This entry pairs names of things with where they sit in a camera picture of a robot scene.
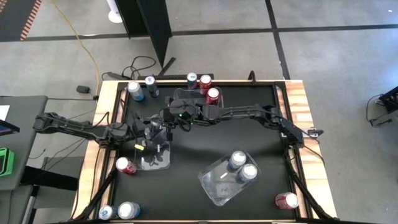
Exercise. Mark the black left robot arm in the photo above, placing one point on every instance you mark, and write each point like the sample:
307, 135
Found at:
77, 129

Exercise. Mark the white round stand base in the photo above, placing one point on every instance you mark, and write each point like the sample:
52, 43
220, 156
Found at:
114, 17

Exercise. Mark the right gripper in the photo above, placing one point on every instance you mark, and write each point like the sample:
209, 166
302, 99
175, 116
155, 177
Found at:
186, 110

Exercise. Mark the white paper sheet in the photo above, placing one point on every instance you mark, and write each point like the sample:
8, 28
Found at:
3, 112

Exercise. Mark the wooden table border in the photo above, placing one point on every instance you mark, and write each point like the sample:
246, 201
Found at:
295, 93

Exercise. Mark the red Coca-Cola can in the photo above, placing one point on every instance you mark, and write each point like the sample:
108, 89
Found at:
205, 82
124, 164
284, 200
213, 95

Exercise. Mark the black flat desk base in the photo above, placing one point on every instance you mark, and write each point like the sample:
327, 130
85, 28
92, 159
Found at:
53, 179

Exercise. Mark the small black power adapter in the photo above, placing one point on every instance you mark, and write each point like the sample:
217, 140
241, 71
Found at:
83, 89

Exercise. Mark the grey desk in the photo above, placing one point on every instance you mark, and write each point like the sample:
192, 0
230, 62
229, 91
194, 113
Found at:
25, 149

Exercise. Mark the clear plastic bin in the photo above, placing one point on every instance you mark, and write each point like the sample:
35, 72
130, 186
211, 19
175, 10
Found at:
217, 186
186, 93
155, 168

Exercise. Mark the dark tablet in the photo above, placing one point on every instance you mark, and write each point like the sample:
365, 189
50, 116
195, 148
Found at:
7, 127

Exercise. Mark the black mat orange striped edge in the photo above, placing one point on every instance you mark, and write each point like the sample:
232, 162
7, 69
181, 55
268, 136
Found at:
12, 18

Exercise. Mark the black metal table frame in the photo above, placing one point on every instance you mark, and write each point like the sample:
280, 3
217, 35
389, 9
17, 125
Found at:
236, 84

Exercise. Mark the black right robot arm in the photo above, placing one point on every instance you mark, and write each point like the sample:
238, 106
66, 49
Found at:
242, 112

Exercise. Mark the black equipment cart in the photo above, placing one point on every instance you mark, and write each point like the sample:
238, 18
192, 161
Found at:
388, 102

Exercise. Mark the blue silver Red Bull can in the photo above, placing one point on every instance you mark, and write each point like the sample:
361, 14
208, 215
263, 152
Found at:
154, 120
150, 82
106, 212
191, 77

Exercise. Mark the black partition panel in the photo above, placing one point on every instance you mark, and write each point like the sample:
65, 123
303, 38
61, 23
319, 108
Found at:
155, 31

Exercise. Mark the long black power strip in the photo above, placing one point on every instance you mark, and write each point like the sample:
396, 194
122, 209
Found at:
168, 76

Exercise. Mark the green frame object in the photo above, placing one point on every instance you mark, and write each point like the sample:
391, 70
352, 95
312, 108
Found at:
12, 155

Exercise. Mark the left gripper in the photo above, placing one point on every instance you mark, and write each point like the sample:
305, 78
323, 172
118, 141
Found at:
139, 129

